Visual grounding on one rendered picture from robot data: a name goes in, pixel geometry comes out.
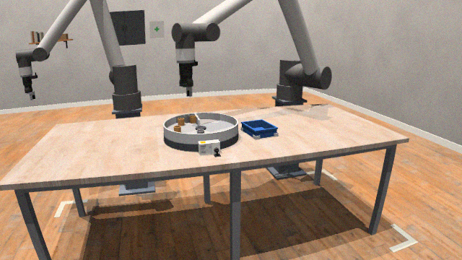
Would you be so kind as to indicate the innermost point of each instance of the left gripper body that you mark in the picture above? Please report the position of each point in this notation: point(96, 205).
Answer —
point(185, 58)

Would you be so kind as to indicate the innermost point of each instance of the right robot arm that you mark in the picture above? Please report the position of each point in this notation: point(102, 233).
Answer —
point(126, 97)

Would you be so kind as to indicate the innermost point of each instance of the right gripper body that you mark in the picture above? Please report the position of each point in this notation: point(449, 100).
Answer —
point(26, 74)

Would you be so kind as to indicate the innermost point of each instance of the blue shallow tray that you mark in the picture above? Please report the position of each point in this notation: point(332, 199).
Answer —
point(260, 128)

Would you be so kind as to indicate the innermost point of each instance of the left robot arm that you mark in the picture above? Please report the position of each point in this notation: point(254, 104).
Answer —
point(291, 72)

